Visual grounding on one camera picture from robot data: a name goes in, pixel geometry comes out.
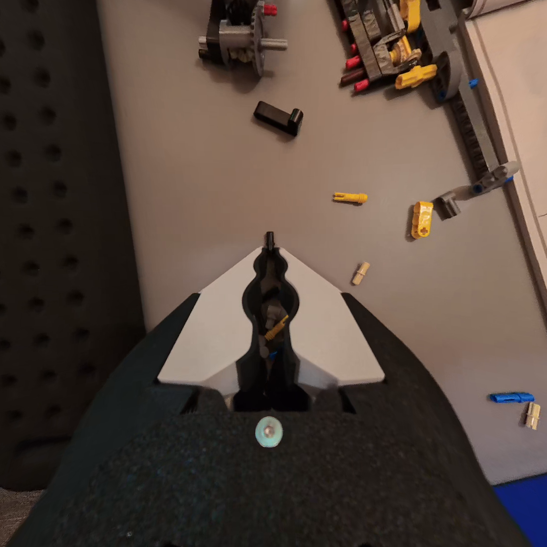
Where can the blue plastic bin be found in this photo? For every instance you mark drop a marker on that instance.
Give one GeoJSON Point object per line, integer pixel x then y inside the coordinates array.
{"type": "Point", "coordinates": [530, 517]}

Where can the tan lego pin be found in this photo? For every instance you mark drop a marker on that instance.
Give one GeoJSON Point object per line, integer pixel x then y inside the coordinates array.
{"type": "Point", "coordinates": [361, 273]}
{"type": "Point", "coordinates": [532, 415]}

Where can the yellow lego connector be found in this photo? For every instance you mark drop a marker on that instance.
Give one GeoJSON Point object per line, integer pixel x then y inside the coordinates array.
{"type": "Point", "coordinates": [422, 222]}

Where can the yellow lego pin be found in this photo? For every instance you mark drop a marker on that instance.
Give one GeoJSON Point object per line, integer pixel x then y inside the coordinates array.
{"type": "Point", "coordinates": [350, 198]}
{"type": "Point", "coordinates": [275, 328]}

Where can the blue lego pin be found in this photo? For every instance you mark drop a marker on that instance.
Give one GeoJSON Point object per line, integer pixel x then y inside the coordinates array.
{"type": "Point", "coordinates": [510, 397]}

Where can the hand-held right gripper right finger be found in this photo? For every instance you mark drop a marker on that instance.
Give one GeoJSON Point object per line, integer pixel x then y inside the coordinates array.
{"type": "Point", "coordinates": [333, 342]}

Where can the black perforated foam pad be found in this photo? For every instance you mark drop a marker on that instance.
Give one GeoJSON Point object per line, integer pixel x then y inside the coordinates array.
{"type": "Point", "coordinates": [55, 213]}

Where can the long lego chassis assembly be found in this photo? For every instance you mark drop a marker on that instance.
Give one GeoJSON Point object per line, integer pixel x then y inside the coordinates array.
{"type": "Point", "coordinates": [446, 42]}

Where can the black L-shaped lego beam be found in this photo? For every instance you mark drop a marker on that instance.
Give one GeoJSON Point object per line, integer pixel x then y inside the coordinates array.
{"type": "Point", "coordinates": [273, 115]}

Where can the black lego pin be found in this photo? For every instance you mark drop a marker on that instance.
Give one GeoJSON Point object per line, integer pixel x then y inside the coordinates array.
{"type": "Point", "coordinates": [269, 239]}

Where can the grey lego gear assembly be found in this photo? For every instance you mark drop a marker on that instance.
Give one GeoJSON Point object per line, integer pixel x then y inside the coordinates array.
{"type": "Point", "coordinates": [235, 42]}

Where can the lego instruction booklet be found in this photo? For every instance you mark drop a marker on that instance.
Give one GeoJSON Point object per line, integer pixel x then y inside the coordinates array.
{"type": "Point", "coordinates": [521, 128]}

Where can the dark grey lego elbow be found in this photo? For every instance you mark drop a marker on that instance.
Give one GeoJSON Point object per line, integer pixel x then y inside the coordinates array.
{"type": "Point", "coordinates": [448, 207]}

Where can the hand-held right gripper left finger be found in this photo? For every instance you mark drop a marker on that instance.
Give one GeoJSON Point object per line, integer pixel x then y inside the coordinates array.
{"type": "Point", "coordinates": [205, 342]}

